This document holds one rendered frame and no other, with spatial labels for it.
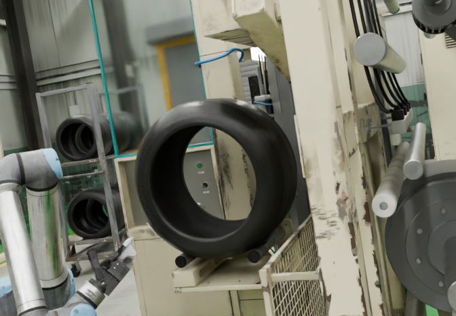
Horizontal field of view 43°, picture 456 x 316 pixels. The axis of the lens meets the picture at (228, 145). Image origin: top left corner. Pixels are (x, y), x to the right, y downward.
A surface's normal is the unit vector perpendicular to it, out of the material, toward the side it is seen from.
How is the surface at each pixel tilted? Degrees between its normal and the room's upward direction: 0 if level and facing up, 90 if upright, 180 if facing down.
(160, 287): 90
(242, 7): 72
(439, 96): 90
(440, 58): 90
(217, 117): 80
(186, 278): 90
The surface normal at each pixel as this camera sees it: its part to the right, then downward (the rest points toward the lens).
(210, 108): -0.14, -0.66
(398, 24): -0.32, 0.10
